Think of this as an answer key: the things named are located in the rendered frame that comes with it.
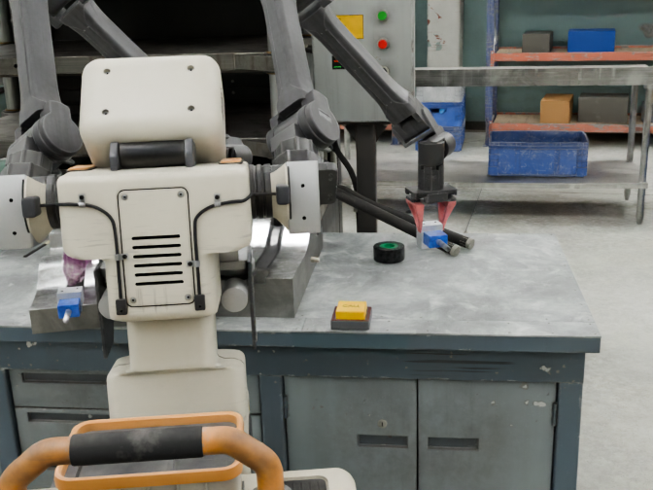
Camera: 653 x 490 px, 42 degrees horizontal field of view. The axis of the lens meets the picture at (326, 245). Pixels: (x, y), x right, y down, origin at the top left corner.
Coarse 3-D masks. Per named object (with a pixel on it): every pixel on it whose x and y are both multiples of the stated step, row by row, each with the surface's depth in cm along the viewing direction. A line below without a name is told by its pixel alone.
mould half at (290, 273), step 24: (264, 240) 204; (288, 240) 203; (312, 240) 209; (288, 264) 190; (312, 264) 210; (264, 288) 182; (288, 288) 181; (240, 312) 184; (264, 312) 183; (288, 312) 183
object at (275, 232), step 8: (272, 224) 210; (280, 224) 218; (272, 232) 206; (280, 232) 206; (272, 240) 204; (280, 240) 204; (264, 248) 202; (272, 248) 202; (280, 248) 201; (264, 256) 198; (272, 256) 199; (256, 264) 191; (264, 264) 192
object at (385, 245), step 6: (378, 246) 217; (384, 246) 219; (390, 246) 219; (396, 246) 217; (402, 246) 217; (378, 252) 215; (384, 252) 214; (390, 252) 214; (396, 252) 214; (402, 252) 216; (378, 258) 216; (384, 258) 215; (390, 258) 214; (396, 258) 215; (402, 258) 216
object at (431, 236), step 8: (424, 224) 192; (432, 224) 192; (440, 224) 192; (424, 232) 191; (432, 232) 190; (440, 232) 190; (416, 240) 195; (424, 240) 191; (432, 240) 188; (440, 240) 187; (424, 248) 192; (448, 248) 184
